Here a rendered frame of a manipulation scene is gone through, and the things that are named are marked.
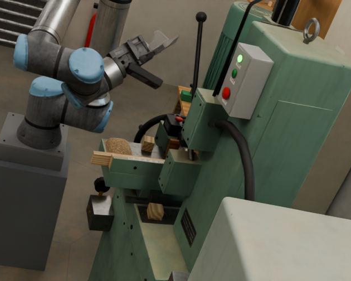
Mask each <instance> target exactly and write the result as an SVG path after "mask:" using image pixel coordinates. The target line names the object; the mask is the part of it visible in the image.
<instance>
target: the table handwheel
mask: <svg viewBox="0 0 351 281"><path fill-rule="evenodd" d="M166 115H167V114H162V115H159V116H156V117H154V118H152V119H150V120H149V121H147V122H146V123H145V124H144V125H143V126H142V127H141V128H140V129H139V130H138V132H137V134H136V136H135V138H134V143H140V142H141V139H142V137H143V135H144V134H145V132H146V131H147V130H148V129H149V128H151V127H152V126H154V125H156V124H158V123H160V121H161V120H165V117H166ZM169 115H175V114H173V113H170V114H169ZM177 115H180V114H177Z"/></svg>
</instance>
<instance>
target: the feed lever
mask: <svg viewBox="0 0 351 281"><path fill-rule="evenodd" d="M206 19H207V15H206V14H205V13H204V12H202V11H200V12H198V13H197V14H196V20H197V22H198V33H197V45H196V57H195V64H194V76H193V88H192V100H193V97H194V94H195V92H196V88H197V83H198V71H199V59H200V52H201V40H202V28H203V22H205V21H206ZM192 100H191V103H192ZM181 131H182V130H181ZM179 143H180V145H181V147H187V148H188V146H187V144H186V142H185V140H184V138H183V136H182V134H181V132H180V135H179ZM188 152H189V160H190V161H194V149H188Z"/></svg>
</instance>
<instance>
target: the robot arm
mask: <svg viewBox="0 0 351 281"><path fill-rule="evenodd" d="M80 1H81V0H48V1H47V3H46V5H45V6H44V8H43V10H42V12H41V14H40V15H39V17H38V19H37V21H36V23H35V25H34V26H33V28H32V30H31V31H30V32H29V33H28V35H26V34H20V35H19V36H18V39H17V42H16V45H15V49H14V55H13V64H14V66H15V67H16V68H18V69H21V70H23V71H28V72H32V73H35V74H39V75H42V76H41V77H38V78H36V79H34V81H33V82H32V84H31V87H30V90H29V95H28V101H27V106H26V112H25V118H24V119H23V121H22V122H21V124H20V125H19V126H18V128H17V133H16V136H17V138H18V140H19V141H20V142H22V143H23V144H25V145H27V146H29V147H32V148H36V149H52V148H55V147H57V146H59V145H60V143H61V139H62V135H61V129H60V123H61V124H65V125H69V126H72V127H75V128H79V129H83V130H87V131H90V132H95V133H102V132H103V131H104V129H105V126H106V124H107V122H108V119H109V116H110V112H111V110H112V107H113V102H112V101H111V100H110V95H109V93H108V92H109V91H110V90H112V89H113V88H115V87H117V86H118V85H120V84H122V83H123V80H124V78H125V77H126V74H129V75H130V76H132V77H134V78H136V79H138V80H139V81H141V82H143V83H145V84H146V85H148V86H150V87H151V88H153V89H157V88H159V87H161V85H162V83H163V80H162V79H160V78H159V77H157V76H155V75H153V74H152V73H150V72H148V71H146V70H144V69H143V68H141V66H142V65H144V64H145V63H147V62H148V61H150V60H151V59H153V57H154V56H157V55H158V54H160V53H161V51H163V50H164V49H166V48H167V47H169V46H171V45H172V44H174V43H176V41H177V39H178V37H179V36H178V35H176V36H175V37H173V38H172V39H170V40H169V39H168V38H167V37H166V36H165V35H164V34H163V33H162V32H161V31H159V30H156V31H155V32H154V41H153V42H152V43H150V45H148V43H147V42H145V41H144V39H143V37H142V35H141V34H139V35H137V36H136V37H134V38H132V39H130V40H128V41H127V42H126V43H124V44H122V45H120V41H121V37H122V34H123V30H124V26H125V22H126V18H127V15H128V11H129V7H130V4H131V2H132V0H99V5H98V8H97V13H96V17H95V22H94V27H93V30H92V35H91V40H90V44H89V48H88V47H82V48H79V49H77V50H73V49H70V48H67V47H64V46H60V44H61V42H62V39H63V37H64V35H65V33H66V31H67V29H68V26H69V24H70V22H71V20H72V18H73V16H74V14H75V11H76V9H77V7H78V5H79V3H80ZM119 45H120V46H119ZM157 46H159V47H157ZM155 47H157V48H156V49H154V48H155Z"/></svg>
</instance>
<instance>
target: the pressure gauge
mask: <svg viewBox="0 0 351 281"><path fill-rule="evenodd" d="M94 186H95V190H96V191H97V192H99V196H102V195H103V193H105V192H107V191H108V190H109V189H110V187H106V186H105V181H104V176H101V177H98V178H97V179H96V180H95V181H94Z"/></svg>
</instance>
